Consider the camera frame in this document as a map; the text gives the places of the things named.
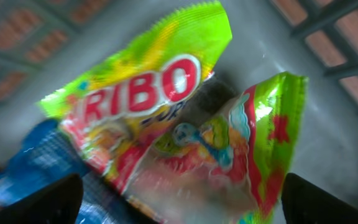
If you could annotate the blue snack packet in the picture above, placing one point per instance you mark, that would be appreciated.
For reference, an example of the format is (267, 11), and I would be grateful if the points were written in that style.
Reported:
(46, 157)

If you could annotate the green Haribo candy bag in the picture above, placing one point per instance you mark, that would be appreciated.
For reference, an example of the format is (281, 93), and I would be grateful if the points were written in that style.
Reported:
(155, 124)

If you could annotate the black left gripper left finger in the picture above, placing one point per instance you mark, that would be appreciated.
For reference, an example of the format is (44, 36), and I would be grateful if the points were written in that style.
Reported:
(58, 202)

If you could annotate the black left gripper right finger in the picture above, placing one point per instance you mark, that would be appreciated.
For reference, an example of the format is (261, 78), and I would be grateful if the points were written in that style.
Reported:
(303, 202)

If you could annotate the grey plastic mesh basket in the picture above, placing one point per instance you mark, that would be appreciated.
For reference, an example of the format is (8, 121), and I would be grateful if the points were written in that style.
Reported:
(45, 44)

